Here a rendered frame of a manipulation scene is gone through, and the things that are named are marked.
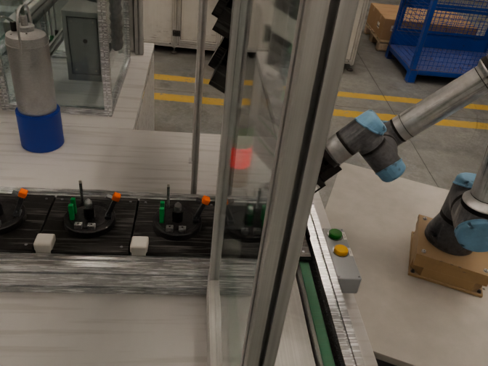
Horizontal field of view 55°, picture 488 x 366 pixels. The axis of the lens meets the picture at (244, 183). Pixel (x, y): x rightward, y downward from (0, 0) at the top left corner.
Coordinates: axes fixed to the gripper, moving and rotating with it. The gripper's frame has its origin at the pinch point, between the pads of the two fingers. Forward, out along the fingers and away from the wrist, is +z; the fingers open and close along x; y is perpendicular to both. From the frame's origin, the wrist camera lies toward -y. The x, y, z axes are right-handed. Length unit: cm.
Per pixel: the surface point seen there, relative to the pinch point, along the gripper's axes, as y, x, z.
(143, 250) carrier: -15.9, -11.9, 32.1
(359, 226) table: 43.6, 15.2, -7.4
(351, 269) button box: 26.9, -15.4, -5.6
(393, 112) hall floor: 200, 293, -36
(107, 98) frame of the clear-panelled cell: -32, 86, 51
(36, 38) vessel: -68, 56, 37
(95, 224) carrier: -27.6, -4.6, 39.4
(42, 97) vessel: -54, 55, 53
